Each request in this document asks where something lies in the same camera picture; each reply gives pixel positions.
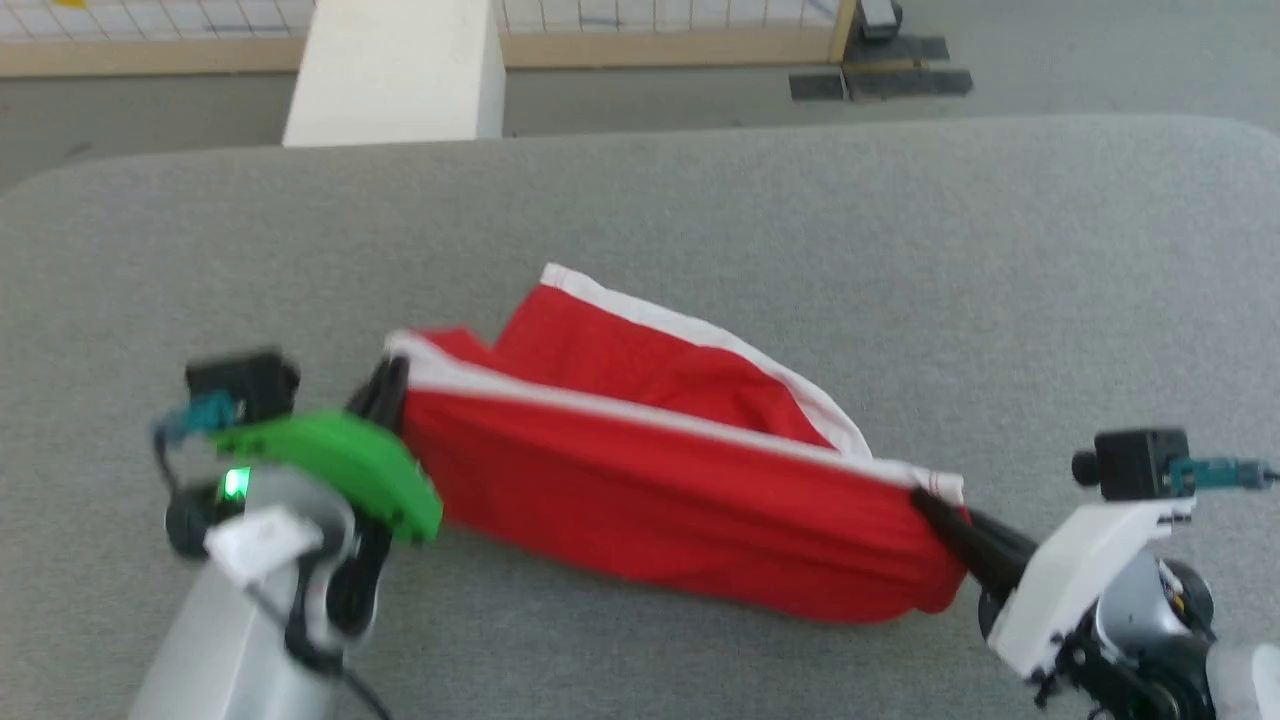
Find right black cable teal plug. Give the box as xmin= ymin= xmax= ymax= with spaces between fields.
xmin=1168 ymin=456 xmax=1280 ymax=493

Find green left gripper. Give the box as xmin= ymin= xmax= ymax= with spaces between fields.
xmin=213 ymin=354 xmax=444 ymax=547

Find left black cable teal plug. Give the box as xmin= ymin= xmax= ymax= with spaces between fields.
xmin=150 ymin=392 xmax=243 ymax=481

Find grey metal stand foot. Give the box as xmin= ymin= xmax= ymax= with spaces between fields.
xmin=857 ymin=0 xmax=905 ymax=42

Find small black floor mat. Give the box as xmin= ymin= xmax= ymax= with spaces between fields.
xmin=788 ymin=71 xmax=850 ymax=103

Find red and white shorts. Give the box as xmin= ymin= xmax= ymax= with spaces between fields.
xmin=384 ymin=262 xmax=973 ymax=625

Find black cable teal plug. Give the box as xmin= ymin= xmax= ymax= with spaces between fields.
xmin=150 ymin=392 xmax=243 ymax=481
xmin=1168 ymin=456 xmax=1280 ymax=493

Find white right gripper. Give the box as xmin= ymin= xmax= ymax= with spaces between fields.
xmin=908 ymin=487 xmax=1197 ymax=683

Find white rectangular box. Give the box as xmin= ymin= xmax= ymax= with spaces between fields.
xmin=282 ymin=0 xmax=507 ymax=149

